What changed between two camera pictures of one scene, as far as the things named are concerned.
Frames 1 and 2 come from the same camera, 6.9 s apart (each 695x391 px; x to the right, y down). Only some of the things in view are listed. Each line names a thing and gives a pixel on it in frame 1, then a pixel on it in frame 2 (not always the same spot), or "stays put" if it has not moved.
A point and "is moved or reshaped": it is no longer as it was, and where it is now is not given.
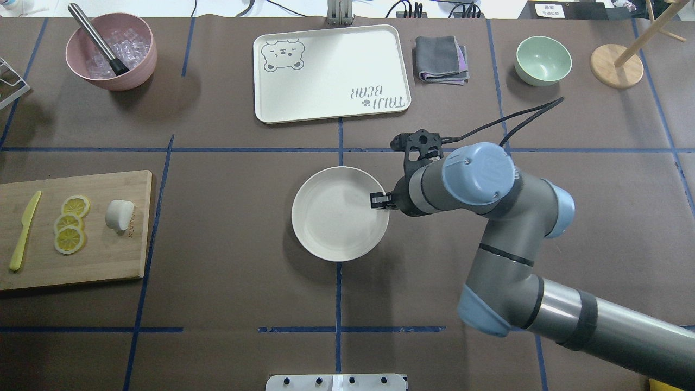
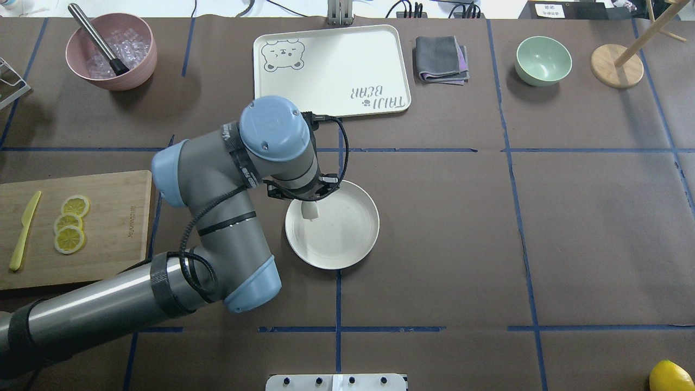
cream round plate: x=332 y=214 is moved or reshaped
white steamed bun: x=119 y=213 to x=309 y=209
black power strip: x=423 y=14 stays put
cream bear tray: x=318 y=74 stays put
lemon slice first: x=76 y=205 stays put
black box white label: x=555 y=10 stays put
